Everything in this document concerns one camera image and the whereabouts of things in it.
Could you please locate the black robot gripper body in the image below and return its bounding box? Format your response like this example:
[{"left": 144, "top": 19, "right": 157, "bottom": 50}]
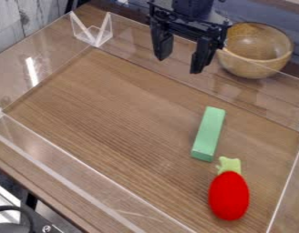
[{"left": 147, "top": 1, "right": 231, "bottom": 48}]

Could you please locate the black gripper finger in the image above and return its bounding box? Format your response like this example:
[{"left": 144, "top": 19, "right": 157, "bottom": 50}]
[
  {"left": 151, "top": 19, "right": 173, "bottom": 61},
  {"left": 189, "top": 36, "right": 216, "bottom": 74}
]

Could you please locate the red plush tomato toy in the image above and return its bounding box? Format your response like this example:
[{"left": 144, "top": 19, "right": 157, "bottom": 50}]
[{"left": 208, "top": 157, "right": 251, "bottom": 221}]

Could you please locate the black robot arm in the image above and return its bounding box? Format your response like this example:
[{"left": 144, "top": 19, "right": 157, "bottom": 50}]
[{"left": 147, "top": 0, "right": 231, "bottom": 74}]

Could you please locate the wooden bowl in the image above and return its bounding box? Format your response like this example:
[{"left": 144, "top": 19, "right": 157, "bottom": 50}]
[{"left": 216, "top": 22, "right": 294, "bottom": 79}]

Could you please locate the green rectangular block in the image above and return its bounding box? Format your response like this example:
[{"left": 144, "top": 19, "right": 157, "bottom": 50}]
[{"left": 191, "top": 106, "right": 226, "bottom": 162}]

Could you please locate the clear acrylic corner bracket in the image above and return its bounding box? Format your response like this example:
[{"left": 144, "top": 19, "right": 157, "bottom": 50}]
[{"left": 69, "top": 12, "right": 113, "bottom": 48}]

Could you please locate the clear acrylic enclosure wall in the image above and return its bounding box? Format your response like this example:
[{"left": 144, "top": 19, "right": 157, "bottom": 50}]
[{"left": 0, "top": 14, "right": 299, "bottom": 233}]

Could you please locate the black cable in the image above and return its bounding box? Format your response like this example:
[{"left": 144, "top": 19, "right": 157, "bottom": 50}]
[{"left": 0, "top": 205, "right": 34, "bottom": 233}]

